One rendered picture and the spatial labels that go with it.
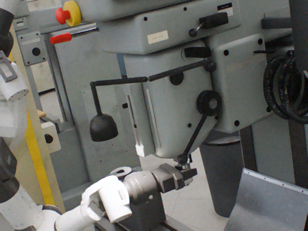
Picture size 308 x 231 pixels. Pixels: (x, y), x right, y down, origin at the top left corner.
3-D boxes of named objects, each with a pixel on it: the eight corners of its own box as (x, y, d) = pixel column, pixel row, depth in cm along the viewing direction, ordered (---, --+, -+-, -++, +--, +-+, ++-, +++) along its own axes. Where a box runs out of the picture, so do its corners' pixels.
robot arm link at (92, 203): (107, 175, 125) (74, 196, 130) (119, 205, 122) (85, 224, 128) (120, 174, 130) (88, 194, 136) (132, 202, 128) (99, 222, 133)
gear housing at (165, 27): (144, 56, 109) (135, 14, 106) (100, 53, 129) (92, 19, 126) (245, 26, 124) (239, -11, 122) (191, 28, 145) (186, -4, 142)
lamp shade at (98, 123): (86, 142, 117) (80, 119, 116) (101, 131, 123) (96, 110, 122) (109, 141, 114) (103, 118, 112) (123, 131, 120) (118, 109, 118)
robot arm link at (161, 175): (182, 167, 128) (144, 181, 123) (187, 197, 130) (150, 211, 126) (162, 155, 139) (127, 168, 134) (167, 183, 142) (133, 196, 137)
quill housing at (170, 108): (174, 169, 121) (151, 52, 112) (136, 153, 138) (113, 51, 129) (227, 145, 130) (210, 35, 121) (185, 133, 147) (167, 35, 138)
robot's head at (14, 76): (2, 94, 125) (1, 84, 118) (-14, 69, 126) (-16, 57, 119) (22, 84, 127) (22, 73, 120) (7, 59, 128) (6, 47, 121)
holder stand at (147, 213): (143, 234, 170) (132, 186, 165) (111, 217, 187) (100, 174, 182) (166, 219, 177) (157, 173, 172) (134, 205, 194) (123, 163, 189)
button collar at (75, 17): (76, 26, 108) (70, 1, 106) (67, 27, 113) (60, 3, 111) (83, 24, 109) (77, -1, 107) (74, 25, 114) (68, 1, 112)
